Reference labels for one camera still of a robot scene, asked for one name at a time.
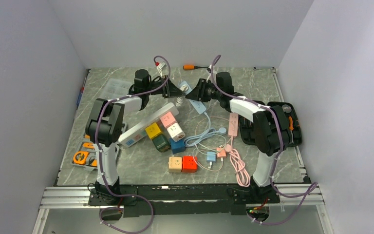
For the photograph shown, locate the blue red pen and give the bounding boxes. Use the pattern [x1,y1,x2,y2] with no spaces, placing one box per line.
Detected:
[76,78,87,107]

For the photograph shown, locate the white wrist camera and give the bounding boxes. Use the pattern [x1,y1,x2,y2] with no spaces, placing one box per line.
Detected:
[206,65,212,81]
[155,61,170,78]

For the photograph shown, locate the small pink plug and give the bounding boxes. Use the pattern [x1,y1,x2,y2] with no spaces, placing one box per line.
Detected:
[216,148,226,158]

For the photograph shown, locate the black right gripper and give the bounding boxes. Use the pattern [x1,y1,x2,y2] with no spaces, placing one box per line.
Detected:
[187,80,222,104]

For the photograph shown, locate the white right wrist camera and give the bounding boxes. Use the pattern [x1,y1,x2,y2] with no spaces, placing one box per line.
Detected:
[206,65,212,81]

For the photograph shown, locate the small light blue plug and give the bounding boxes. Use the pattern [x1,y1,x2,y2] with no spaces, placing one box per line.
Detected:
[217,127,227,135]

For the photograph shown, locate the pink power strip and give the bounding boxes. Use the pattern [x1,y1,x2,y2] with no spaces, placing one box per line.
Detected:
[228,113,239,138]

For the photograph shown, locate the red cube adapter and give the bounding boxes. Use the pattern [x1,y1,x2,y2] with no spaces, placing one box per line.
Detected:
[182,156,197,173]

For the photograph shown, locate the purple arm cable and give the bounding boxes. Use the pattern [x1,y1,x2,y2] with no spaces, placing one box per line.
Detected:
[94,55,171,234]
[208,55,319,226]

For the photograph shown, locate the blue cube charger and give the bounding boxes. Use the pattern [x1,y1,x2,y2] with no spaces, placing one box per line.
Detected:
[169,138,186,154]

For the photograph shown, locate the dark green cube charger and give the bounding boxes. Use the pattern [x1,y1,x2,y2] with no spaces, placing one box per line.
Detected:
[152,134,171,153]

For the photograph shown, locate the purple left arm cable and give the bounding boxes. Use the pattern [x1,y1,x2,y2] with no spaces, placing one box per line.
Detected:
[94,55,171,234]

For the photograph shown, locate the pink cube adapter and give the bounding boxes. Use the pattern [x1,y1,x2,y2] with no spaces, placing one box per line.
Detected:
[160,112,177,129]

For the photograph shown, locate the white round plug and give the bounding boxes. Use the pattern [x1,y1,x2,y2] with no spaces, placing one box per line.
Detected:
[175,82,189,108]

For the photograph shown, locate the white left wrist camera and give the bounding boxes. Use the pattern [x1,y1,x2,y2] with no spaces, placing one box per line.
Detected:
[155,61,170,78]

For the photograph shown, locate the black open tool case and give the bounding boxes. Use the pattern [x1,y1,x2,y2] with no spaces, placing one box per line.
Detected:
[239,101,303,147]

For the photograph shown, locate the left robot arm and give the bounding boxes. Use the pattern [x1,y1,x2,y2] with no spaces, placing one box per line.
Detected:
[85,69,185,205]

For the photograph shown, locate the pink round plug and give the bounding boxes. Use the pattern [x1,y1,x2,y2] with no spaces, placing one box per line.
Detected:
[224,144,233,153]

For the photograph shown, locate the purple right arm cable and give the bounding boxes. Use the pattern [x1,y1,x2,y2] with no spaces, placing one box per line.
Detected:
[208,55,319,226]

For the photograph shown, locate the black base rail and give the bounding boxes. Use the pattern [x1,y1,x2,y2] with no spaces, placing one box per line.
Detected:
[88,184,280,217]

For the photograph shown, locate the thin pink charging cable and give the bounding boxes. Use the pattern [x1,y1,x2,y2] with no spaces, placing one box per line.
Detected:
[191,116,234,173]

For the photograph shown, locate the white power strip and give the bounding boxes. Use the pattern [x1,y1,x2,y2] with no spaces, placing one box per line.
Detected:
[117,103,179,148]

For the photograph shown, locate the orange screwdriver at back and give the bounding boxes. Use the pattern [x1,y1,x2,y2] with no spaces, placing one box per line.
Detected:
[183,64,208,71]

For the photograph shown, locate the light blue charger plug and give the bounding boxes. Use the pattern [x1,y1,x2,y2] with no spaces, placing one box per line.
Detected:
[206,152,217,163]

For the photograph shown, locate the peach cube charger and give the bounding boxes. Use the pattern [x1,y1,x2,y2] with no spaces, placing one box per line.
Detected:
[168,156,183,173]

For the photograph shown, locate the grey open tool case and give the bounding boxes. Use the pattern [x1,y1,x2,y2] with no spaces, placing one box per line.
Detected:
[71,134,121,172]

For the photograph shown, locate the orange tape measure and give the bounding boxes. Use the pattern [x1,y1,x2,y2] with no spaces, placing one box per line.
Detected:
[73,151,89,165]

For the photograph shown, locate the clear plastic screw organizer box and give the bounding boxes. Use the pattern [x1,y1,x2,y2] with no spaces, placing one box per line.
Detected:
[99,78,132,99]

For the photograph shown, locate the yellow cube adapter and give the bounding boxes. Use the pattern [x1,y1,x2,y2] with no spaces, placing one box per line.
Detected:
[145,122,163,139]

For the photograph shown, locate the white cube charger with picture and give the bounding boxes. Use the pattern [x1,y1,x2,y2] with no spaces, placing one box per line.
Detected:
[167,122,186,142]

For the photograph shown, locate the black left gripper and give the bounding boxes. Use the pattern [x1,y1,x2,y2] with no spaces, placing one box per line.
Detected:
[146,75,187,98]

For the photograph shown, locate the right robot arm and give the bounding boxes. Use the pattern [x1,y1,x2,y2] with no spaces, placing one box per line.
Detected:
[186,72,301,202]

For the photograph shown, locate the light blue power strip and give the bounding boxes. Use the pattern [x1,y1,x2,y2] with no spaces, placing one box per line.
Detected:
[178,81,206,115]

